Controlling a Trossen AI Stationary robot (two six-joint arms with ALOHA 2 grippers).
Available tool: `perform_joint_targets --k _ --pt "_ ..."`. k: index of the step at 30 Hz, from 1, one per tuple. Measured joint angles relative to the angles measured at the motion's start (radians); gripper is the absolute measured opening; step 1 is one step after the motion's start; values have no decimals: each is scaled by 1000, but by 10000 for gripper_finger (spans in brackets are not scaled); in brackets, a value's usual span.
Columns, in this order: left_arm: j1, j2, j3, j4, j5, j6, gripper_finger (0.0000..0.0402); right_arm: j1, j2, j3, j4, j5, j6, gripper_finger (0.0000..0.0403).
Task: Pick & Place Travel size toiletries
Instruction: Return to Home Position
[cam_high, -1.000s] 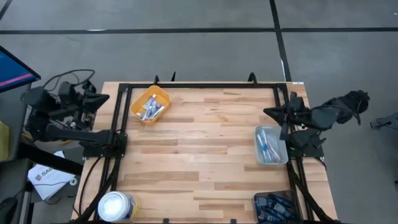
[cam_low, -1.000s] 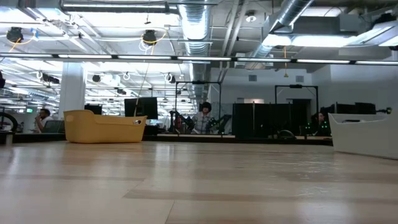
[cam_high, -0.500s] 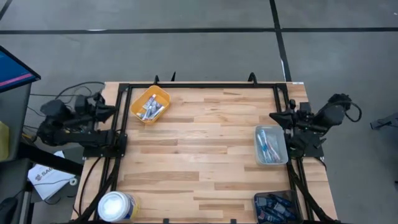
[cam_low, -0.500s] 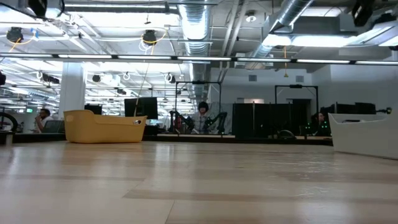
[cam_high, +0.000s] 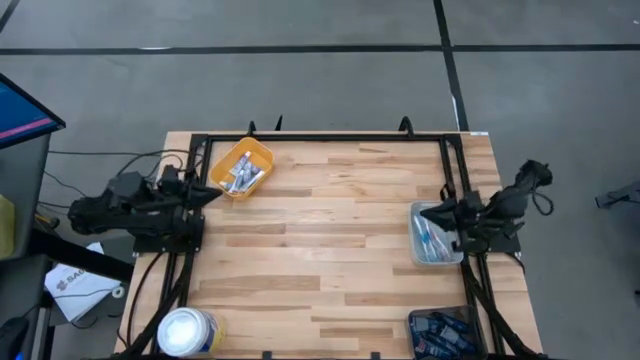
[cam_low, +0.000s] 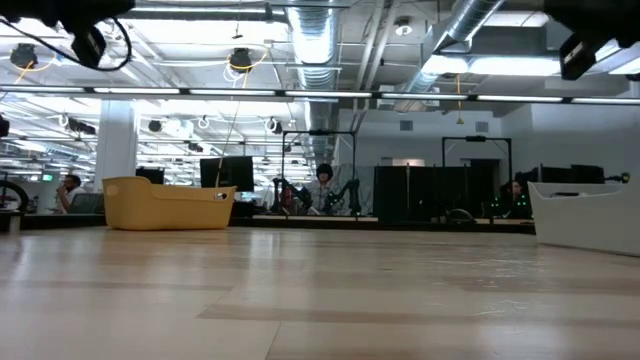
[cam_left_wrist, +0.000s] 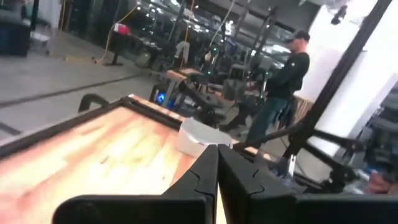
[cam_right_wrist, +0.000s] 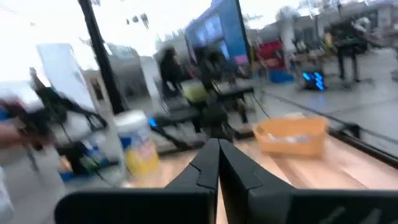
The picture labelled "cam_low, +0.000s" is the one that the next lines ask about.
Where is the silver ribbed air duct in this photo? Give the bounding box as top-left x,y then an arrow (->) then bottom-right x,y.
285,0 -> 342,166
394,0 -> 505,114

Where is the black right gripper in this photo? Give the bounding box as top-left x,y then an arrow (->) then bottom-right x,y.
542,0 -> 640,49

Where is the white plastic bin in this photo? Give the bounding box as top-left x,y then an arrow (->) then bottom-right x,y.
525,167 -> 640,258

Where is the row of black monitors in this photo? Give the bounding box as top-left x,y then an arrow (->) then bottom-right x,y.
512,163 -> 606,220

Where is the grey fabric cover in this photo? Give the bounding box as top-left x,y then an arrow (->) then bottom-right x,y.
332,163 -> 376,217

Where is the black ceiling device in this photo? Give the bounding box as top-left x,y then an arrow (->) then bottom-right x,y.
9,43 -> 39,70
228,47 -> 254,75

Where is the white building column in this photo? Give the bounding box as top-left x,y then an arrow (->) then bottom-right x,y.
93,98 -> 139,211

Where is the yellow hanging cord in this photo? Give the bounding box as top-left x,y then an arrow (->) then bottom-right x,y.
454,73 -> 465,126

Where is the black curved hoop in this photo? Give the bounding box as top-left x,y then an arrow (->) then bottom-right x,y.
0,179 -> 30,214

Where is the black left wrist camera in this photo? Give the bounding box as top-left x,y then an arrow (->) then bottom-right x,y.
71,23 -> 107,70

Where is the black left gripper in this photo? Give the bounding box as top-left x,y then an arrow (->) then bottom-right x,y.
0,0 -> 136,24

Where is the large black monitor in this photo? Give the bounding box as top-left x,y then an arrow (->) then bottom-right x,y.
199,155 -> 255,193

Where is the yellow plastic bin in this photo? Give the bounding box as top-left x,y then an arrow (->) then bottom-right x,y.
101,175 -> 237,231

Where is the small black monitor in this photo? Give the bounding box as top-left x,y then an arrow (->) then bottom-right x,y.
135,167 -> 165,185

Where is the black partition screen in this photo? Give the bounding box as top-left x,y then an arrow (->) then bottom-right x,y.
373,164 -> 501,224

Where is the grey office chair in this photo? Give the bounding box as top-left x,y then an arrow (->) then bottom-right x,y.
77,192 -> 104,216

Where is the black background rig frame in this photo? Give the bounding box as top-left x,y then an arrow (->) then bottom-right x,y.
281,130 -> 358,217
441,135 -> 513,219

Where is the person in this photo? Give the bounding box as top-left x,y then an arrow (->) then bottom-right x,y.
307,163 -> 335,214
56,174 -> 87,214
499,179 -> 524,211

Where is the dark background desk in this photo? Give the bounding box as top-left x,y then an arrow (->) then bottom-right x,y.
0,212 -> 107,234

